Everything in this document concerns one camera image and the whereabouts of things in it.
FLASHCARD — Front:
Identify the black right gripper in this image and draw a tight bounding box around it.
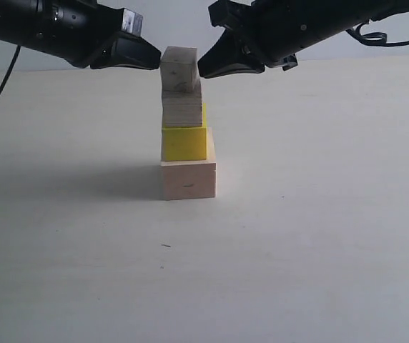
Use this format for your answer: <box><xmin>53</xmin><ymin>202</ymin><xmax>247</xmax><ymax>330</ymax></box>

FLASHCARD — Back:
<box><xmin>197</xmin><ymin>1</ymin><xmax>355</xmax><ymax>79</ymax></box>

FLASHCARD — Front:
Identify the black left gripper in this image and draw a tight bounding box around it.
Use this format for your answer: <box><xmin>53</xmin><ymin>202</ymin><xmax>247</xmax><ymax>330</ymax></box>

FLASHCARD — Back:
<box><xmin>11</xmin><ymin>0</ymin><xmax>162</xmax><ymax>71</ymax></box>

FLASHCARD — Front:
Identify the small wooden cube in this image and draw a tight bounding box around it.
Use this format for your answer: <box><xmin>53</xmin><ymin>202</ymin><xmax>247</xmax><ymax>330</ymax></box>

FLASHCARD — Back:
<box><xmin>160</xmin><ymin>46</ymin><xmax>198</xmax><ymax>93</ymax></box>

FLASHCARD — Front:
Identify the medium layered wooden cube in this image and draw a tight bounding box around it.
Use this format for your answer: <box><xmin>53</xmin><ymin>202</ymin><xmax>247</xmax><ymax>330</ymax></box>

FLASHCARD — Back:
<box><xmin>162</xmin><ymin>80</ymin><xmax>204</xmax><ymax>127</ymax></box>

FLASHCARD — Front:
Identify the yellow cube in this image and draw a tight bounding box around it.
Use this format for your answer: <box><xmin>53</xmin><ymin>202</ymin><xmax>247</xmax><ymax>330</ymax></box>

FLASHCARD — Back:
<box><xmin>161</xmin><ymin>104</ymin><xmax>208</xmax><ymax>162</ymax></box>

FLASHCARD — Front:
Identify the large wooden cube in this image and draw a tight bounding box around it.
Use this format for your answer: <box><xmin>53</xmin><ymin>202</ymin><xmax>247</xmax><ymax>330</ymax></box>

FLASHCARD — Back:
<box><xmin>160</xmin><ymin>127</ymin><xmax>217</xmax><ymax>200</ymax></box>

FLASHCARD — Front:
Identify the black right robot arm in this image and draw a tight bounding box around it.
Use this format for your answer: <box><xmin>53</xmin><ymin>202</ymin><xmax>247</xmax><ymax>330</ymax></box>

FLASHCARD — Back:
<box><xmin>198</xmin><ymin>1</ymin><xmax>409</xmax><ymax>79</ymax></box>

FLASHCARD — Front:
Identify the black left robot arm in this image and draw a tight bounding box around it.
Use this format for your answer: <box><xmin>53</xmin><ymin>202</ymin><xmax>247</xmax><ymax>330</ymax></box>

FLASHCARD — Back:
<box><xmin>0</xmin><ymin>0</ymin><xmax>161</xmax><ymax>70</ymax></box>

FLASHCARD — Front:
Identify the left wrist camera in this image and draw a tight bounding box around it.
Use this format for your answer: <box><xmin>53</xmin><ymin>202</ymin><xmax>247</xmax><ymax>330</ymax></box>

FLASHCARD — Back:
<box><xmin>121</xmin><ymin>8</ymin><xmax>144</xmax><ymax>37</ymax></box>

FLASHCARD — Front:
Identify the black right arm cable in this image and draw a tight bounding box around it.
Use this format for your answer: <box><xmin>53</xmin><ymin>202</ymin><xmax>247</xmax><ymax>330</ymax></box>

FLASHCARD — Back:
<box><xmin>345</xmin><ymin>23</ymin><xmax>409</xmax><ymax>47</ymax></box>

